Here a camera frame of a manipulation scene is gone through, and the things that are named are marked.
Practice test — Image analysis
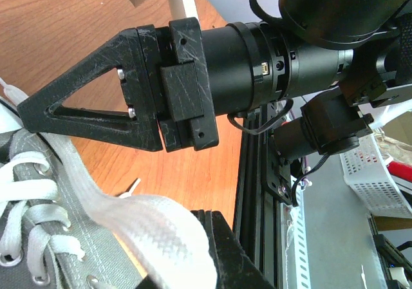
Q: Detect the grey canvas sneaker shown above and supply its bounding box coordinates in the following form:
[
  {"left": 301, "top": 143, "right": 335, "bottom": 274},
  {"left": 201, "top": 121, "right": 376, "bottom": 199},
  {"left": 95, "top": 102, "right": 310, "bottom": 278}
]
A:
[{"left": 1, "top": 82, "right": 144, "bottom": 288}]

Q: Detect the white perforated plastic basket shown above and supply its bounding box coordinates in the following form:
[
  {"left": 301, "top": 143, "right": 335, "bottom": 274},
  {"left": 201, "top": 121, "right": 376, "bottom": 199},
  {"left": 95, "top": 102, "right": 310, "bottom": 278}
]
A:
[{"left": 339, "top": 135, "right": 411, "bottom": 219}]

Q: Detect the white shoelace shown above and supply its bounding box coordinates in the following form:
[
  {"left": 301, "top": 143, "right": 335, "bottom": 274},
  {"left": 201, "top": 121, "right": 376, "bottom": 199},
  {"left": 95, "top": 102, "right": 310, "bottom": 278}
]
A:
[{"left": 0, "top": 78, "right": 218, "bottom": 289}]

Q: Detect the grey metal base plate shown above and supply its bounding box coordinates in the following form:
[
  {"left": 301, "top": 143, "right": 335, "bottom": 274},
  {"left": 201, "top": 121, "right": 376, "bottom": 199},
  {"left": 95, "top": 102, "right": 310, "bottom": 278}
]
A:
[{"left": 303, "top": 156, "right": 386, "bottom": 288}]

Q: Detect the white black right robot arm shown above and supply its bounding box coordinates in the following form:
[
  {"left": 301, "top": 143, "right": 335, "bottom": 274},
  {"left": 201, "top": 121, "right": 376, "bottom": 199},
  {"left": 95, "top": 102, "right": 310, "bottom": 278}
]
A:
[{"left": 17, "top": 0, "right": 411, "bottom": 161}]

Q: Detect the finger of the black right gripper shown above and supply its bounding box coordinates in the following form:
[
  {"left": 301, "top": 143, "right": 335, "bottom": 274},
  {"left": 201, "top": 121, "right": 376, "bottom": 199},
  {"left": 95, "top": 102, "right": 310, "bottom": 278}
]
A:
[{"left": 17, "top": 28, "right": 162, "bottom": 151}]

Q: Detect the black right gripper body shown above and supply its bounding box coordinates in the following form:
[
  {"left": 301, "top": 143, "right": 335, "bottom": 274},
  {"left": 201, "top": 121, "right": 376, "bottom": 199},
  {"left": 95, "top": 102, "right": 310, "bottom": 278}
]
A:
[{"left": 137, "top": 17, "right": 219, "bottom": 152}]

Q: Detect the black aluminium frame rail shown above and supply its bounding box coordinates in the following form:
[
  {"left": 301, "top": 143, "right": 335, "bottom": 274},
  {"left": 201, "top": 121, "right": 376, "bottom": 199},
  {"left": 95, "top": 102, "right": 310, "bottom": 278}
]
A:
[{"left": 232, "top": 102, "right": 310, "bottom": 289}]

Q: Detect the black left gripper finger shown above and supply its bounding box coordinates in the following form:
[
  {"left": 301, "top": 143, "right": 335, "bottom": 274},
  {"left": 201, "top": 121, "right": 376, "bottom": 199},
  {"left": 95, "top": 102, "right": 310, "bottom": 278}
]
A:
[{"left": 192, "top": 210, "right": 273, "bottom": 289}]

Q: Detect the light blue slotted cable duct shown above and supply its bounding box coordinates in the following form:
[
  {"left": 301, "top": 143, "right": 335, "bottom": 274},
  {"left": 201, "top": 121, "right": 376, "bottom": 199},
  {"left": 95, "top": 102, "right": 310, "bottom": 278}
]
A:
[{"left": 285, "top": 188, "right": 311, "bottom": 289}]

